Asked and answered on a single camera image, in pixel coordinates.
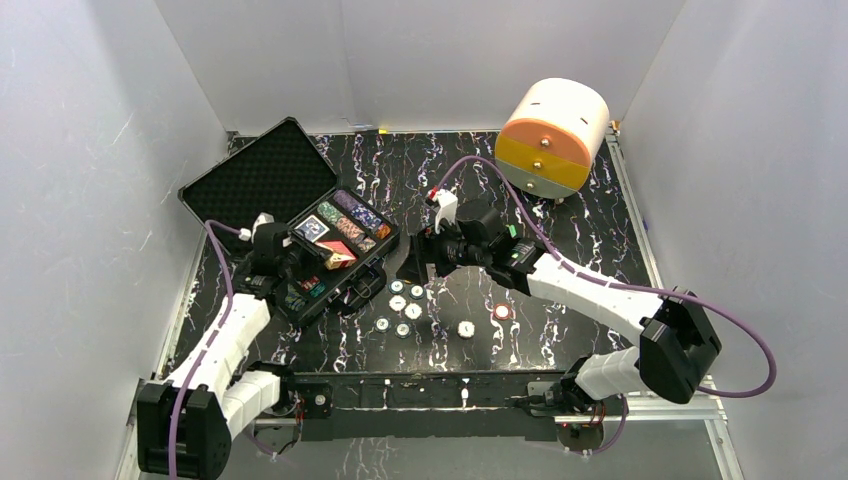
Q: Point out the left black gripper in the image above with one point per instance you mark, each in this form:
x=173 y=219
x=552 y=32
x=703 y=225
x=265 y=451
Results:
x=333 y=279

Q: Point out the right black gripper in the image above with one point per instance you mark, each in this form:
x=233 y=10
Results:
x=425 y=245

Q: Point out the red playing card deck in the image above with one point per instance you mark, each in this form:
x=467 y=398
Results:
x=336 y=255

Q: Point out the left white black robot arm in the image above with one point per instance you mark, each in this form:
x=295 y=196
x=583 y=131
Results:
x=186 y=424

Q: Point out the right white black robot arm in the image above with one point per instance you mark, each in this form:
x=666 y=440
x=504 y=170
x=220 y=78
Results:
x=673 y=343

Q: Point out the black poker set case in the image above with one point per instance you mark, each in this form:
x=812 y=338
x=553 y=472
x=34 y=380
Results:
x=283 y=173

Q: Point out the blue 50 chip top-right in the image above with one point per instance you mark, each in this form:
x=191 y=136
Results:
x=417 y=292

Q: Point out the blue 50 chip top-left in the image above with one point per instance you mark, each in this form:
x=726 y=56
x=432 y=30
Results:
x=396 y=287

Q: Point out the white 1 chip left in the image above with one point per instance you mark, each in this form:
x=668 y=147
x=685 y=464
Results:
x=397 y=303

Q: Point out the white 1 chip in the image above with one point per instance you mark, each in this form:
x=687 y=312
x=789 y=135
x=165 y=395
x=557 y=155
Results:
x=397 y=303
x=413 y=311

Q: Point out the cyan chip row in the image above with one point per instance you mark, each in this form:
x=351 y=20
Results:
x=313 y=285

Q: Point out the white 1 chip right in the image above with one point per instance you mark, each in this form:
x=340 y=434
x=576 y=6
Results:
x=413 y=311

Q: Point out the blue playing card deck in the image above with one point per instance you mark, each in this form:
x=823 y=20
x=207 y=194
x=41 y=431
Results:
x=312 y=228

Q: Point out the blue 50 chip bottom-right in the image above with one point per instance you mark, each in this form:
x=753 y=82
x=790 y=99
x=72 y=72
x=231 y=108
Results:
x=403 y=330

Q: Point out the blue 50 chip bottom-left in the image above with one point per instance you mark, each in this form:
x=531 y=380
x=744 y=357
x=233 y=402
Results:
x=382 y=325

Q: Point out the orange blue chip row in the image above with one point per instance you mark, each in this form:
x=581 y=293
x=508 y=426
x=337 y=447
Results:
x=355 y=234

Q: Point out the blue white chip row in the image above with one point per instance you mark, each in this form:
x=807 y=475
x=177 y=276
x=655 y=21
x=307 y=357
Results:
x=362 y=213

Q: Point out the white chip lone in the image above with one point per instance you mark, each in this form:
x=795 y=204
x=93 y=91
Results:
x=466 y=329

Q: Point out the red poker chip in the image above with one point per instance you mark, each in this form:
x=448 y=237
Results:
x=502 y=312

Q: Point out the round pastel drawer cabinet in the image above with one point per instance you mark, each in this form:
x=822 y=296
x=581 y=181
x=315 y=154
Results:
x=548 y=145

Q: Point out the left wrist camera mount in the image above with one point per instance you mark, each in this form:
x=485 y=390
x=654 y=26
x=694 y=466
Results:
x=247 y=234

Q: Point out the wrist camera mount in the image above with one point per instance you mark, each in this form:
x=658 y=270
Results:
x=247 y=234
x=446 y=204

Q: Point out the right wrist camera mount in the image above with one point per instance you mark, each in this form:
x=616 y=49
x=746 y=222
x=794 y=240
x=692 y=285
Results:
x=446 y=204

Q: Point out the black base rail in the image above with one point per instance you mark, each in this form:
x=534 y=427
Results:
x=430 y=397

